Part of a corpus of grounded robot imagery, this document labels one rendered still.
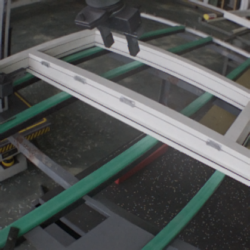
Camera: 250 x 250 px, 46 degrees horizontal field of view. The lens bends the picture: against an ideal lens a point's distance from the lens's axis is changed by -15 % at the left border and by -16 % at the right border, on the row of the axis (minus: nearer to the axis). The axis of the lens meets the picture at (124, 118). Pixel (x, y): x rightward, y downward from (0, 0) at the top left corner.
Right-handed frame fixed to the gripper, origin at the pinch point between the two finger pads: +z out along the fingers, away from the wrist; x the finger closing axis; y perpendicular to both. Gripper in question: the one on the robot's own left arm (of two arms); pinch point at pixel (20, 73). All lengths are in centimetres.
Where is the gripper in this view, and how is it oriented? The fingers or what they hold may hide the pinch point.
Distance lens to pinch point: 114.4
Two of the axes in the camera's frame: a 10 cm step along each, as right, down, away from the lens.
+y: 1.2, -8.4, -5.4
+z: 5.9, -3.7, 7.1
